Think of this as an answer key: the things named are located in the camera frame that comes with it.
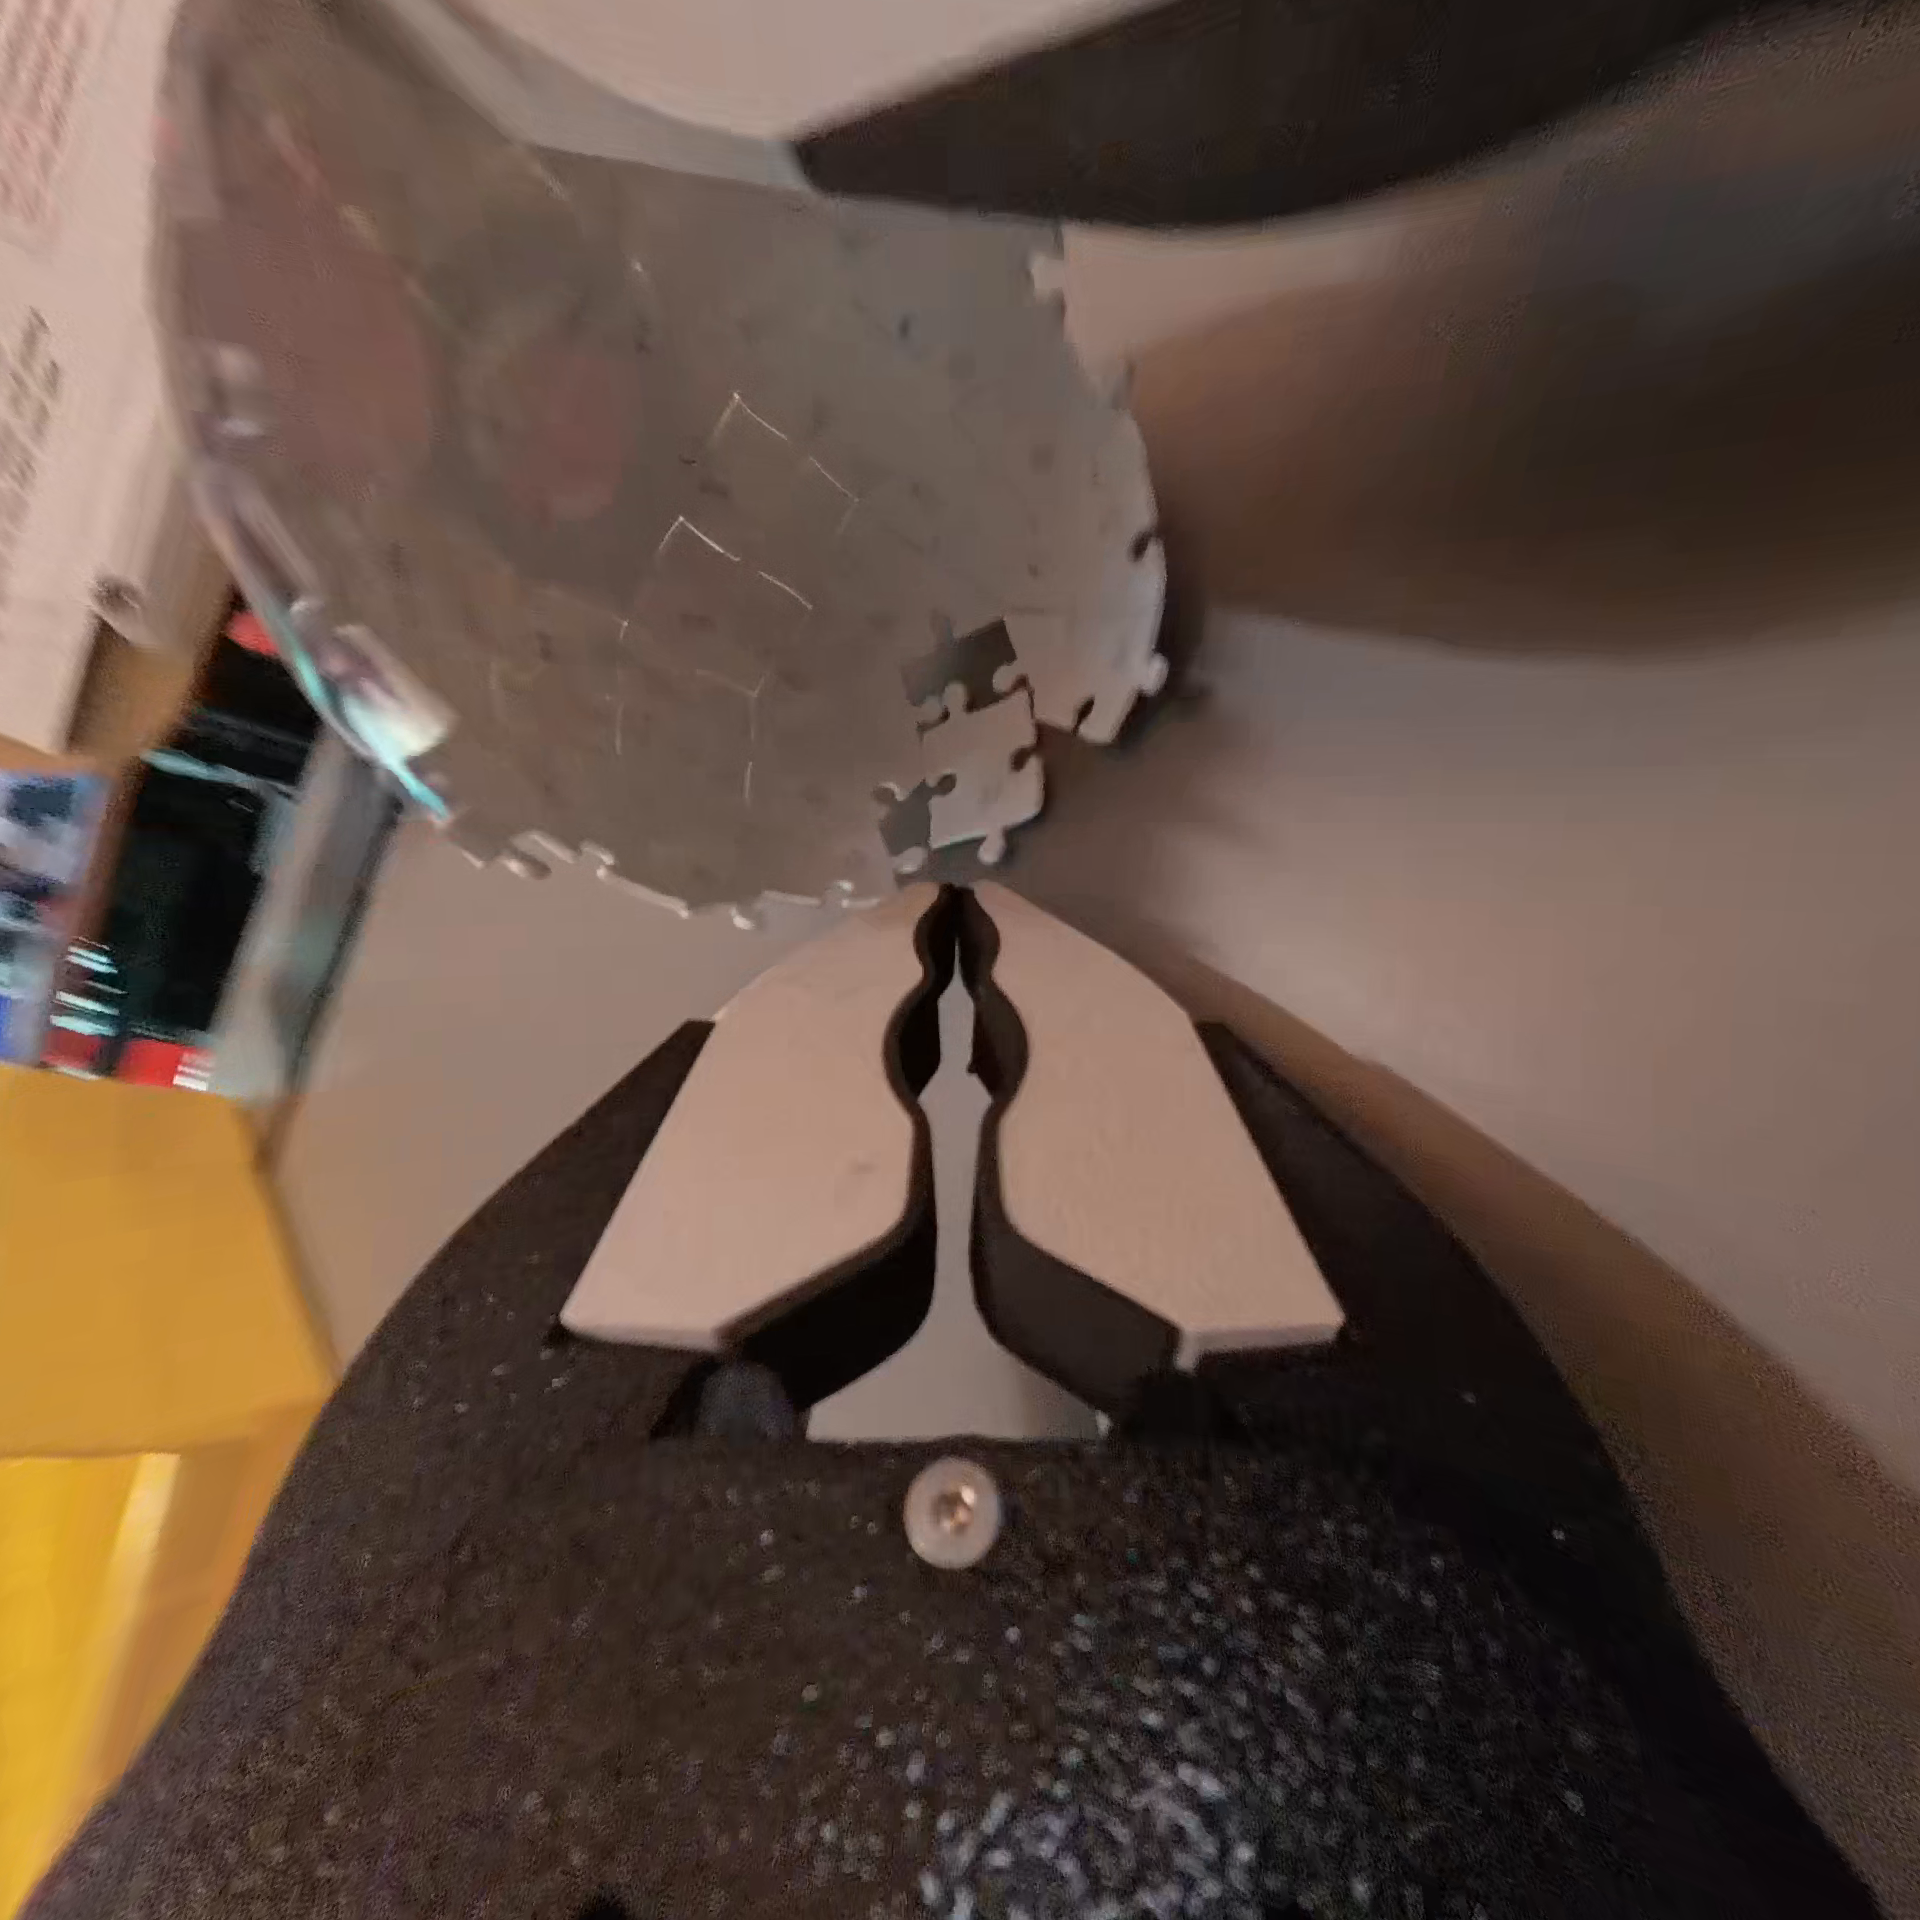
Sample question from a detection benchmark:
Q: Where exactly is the partly built puzzle ball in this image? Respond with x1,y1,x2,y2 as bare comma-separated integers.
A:
150,0,1172,940

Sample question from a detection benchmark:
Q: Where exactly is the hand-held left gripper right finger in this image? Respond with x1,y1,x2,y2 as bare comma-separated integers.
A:
966,883,1345,1416

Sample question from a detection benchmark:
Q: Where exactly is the printed task instruction sheet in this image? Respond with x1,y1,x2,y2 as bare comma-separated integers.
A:
0,0,225,753

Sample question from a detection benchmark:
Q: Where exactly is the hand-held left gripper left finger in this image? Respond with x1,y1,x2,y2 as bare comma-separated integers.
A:
559,885,963,1404

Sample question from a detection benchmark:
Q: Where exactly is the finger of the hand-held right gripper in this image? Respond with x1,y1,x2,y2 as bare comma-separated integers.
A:
435,0,1185,154

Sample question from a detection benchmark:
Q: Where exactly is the yellow storage bin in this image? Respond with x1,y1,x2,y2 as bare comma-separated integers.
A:
0,736,337,1892

